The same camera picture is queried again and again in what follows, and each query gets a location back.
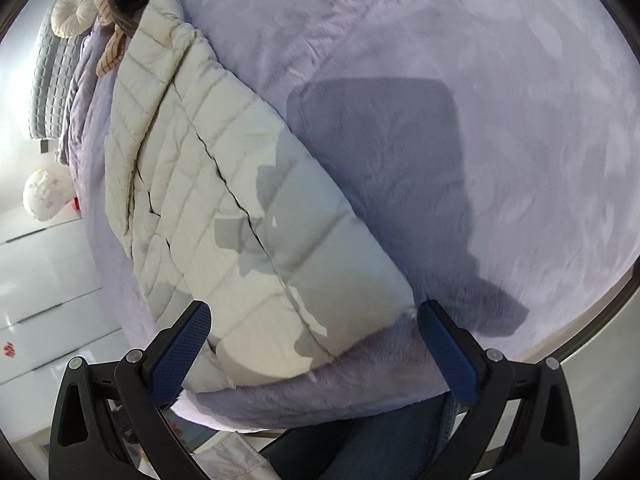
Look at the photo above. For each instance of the red wardrobe sticker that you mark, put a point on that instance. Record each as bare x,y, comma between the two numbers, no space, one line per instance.
9,349

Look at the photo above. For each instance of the lavender plush blanket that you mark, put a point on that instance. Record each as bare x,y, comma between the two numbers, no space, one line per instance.
450,110

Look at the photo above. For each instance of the cream quilted puffer jacket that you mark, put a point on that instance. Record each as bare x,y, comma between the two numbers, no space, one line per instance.
200,160

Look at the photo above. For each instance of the white floral plush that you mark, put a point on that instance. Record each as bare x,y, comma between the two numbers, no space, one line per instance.
45,195

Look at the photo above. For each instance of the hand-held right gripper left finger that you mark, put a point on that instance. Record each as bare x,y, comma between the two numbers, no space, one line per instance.
182,350

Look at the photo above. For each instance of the round white cushion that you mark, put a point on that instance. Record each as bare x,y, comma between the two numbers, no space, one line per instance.
75,10

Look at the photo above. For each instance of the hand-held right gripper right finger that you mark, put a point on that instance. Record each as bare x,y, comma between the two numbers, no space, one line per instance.
447,350

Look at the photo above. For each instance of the person's silver padded jacket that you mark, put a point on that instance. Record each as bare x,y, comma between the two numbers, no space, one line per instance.
230,460

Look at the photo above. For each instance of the person's blue jeans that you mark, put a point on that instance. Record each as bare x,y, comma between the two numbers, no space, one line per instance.
380,445

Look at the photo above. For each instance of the white wardrobe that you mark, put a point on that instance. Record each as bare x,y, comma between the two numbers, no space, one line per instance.
45,285

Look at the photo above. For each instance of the cream striped garment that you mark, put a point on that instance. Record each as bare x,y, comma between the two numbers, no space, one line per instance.
111,45

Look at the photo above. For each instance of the red packet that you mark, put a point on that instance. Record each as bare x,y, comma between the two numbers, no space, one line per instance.
75,204

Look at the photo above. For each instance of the grey quilted pillow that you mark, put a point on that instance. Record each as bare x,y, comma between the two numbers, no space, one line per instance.
47,85

